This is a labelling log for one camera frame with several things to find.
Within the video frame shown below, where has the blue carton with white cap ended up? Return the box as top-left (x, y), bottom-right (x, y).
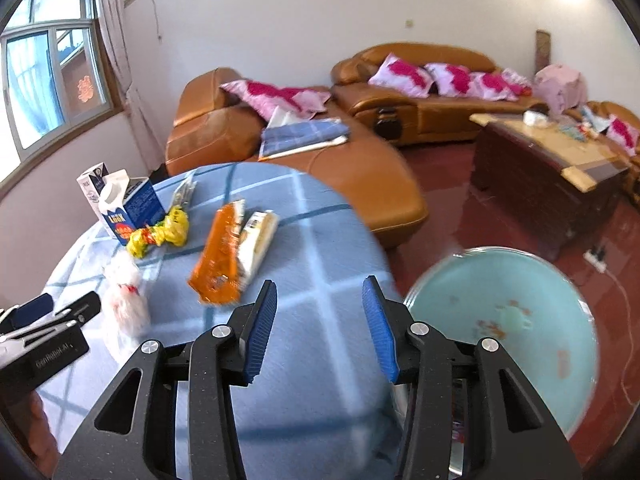
top-left (97, 170), bottom-right (167, 247)

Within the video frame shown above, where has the brown leather long sofa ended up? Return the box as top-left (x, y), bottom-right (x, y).
top-left (331, 42), bottom-right (551, 147)

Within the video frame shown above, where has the window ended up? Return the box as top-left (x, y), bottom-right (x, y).
top-left (0, 0), bottom-right (113, 161)

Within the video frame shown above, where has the cream snack packet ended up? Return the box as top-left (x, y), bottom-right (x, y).
top-left (235, 210), bottom-right (279, 286)

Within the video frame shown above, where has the light blue plastic basin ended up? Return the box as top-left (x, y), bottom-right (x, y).
top-left (390, 246), bottom-right (599, 476)

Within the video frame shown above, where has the blue plaid tablecloth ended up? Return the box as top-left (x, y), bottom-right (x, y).
top-left (30, 162), bottom-right (406, 480)

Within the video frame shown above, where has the wooden coffee table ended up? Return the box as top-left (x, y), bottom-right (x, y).
top-left (469, 110), bottom-right (633, 261)

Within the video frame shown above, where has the yellow candy wrapper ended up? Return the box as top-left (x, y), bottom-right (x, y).
top-left (126, 206), bottom-right (191, 259)

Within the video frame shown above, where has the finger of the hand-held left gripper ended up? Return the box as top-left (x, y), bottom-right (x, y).
top-left (7, 293), bottom-right (54, 333)
top-left (50, 291), bottom-right (102, 328)

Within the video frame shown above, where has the brown leather chaise sofa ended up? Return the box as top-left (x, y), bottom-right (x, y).
top-left (165, 67), bottom-right (430, 251)

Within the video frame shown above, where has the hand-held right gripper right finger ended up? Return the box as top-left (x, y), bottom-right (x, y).
top-left (361, 275), bottom-right (583, 480)

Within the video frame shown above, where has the wooden board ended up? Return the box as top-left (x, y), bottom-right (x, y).
top-left (536, 30), bottom-right (552, 76)

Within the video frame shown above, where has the pink cloth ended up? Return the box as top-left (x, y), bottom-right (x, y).
top-left (534, 63), bottom-right (588, 113)

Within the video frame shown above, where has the folded blue plaid cloth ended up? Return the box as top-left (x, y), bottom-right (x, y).
top-left (257, 117), bottom-right (351, 161)

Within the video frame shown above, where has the pale pink curtain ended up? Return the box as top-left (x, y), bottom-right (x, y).
top-left (94, 0), bottom-right (168, 173)

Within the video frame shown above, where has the white milk carton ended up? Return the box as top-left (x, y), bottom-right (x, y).
top-left (76, 162), bottom-right (111, 221)

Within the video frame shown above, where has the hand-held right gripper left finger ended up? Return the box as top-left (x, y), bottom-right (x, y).
top-left (52, 279), bottom-right (279, 480)

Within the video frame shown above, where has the white clear plastic wrapper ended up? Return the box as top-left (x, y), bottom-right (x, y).
top-left (100, 250), bottom-right (153, 338)

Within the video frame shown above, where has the white power cable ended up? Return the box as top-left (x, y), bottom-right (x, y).
top-left (602, 265), bottom-right (640, 396)

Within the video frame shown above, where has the person's left forearm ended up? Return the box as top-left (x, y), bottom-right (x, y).
top-left (20, 392), bottom-right (53, 466)

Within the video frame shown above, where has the red paper window decoration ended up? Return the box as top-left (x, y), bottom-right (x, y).
top-left (75, 75), bottom-right (96, 106)

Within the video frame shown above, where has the pink floral pillow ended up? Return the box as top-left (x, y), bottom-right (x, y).
top-left (368, 53), bottom-right (433, 98)
top-left (470, 71), bottom-right (518, 102)
top-left (220, 80), bottom-right (332, 121)
top-left (424, 62), bottom-right (488, 98)
top-left (502, 67), bottom-right (533, 96)
top-left (605, 114), bottom-right (640, 157)

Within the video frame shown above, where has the orange snack packet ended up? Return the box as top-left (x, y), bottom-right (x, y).
top-left (187, 203), bottom-right (248, 306)

